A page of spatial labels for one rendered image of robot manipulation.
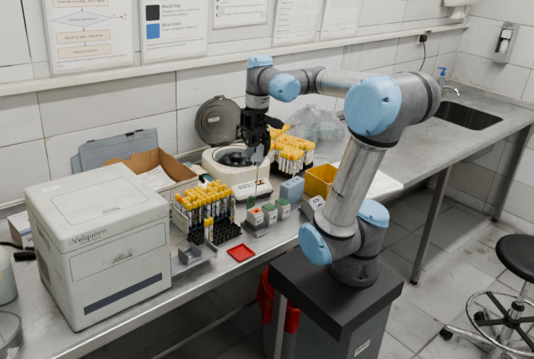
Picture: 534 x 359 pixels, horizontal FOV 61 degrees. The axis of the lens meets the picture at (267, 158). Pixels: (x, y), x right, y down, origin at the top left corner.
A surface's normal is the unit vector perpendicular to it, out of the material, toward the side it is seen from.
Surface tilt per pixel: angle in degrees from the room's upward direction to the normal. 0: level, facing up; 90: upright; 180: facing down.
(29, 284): 0
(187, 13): 93
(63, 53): 92
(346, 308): 4
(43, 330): 0
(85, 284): 90
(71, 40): 92
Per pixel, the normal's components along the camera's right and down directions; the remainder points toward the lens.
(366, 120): -0.80, 0.09
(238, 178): 0.54, 0.41
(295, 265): 0.11, -0.86
